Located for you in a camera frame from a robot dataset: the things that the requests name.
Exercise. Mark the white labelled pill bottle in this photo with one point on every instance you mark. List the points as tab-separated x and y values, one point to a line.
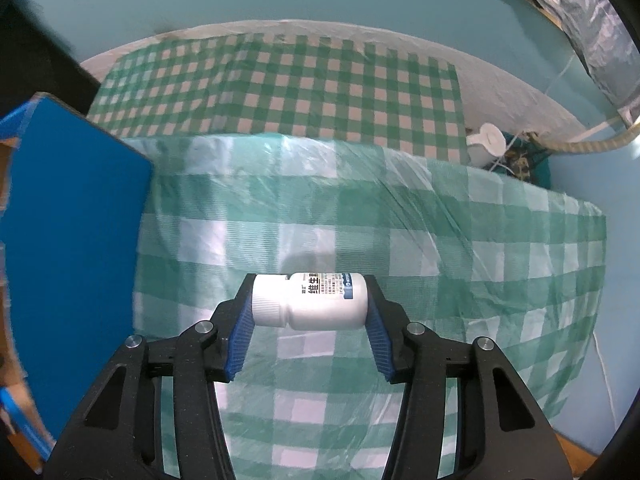
320	305

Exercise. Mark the green checkered cloth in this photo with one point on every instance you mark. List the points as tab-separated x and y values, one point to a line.
300	90

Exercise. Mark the teal mesh bundle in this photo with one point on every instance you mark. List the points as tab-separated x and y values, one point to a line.
530	165

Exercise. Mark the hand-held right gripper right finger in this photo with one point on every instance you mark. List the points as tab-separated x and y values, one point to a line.
378	345

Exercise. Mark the green checkered plastic tablecloth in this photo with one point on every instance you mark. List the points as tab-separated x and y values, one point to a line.
450	260

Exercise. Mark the blue-edged cardboard box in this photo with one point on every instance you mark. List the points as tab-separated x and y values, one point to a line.
75	235

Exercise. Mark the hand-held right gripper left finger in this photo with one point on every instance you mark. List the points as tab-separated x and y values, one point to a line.
239	345

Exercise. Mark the silver plastic tarp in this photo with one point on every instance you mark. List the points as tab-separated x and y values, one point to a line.
590	20

